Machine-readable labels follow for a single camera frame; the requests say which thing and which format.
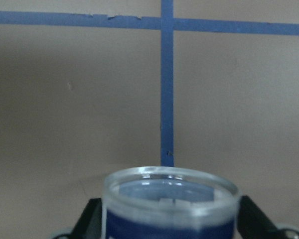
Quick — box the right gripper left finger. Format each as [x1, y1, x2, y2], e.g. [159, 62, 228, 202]
[52, 198, 102, 239]

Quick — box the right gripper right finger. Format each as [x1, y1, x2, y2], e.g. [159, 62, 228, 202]
[237, 195, 299, 239]

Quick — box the clear tennis ball can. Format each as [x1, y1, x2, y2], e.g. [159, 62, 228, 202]
[101, 166, 241, 239]

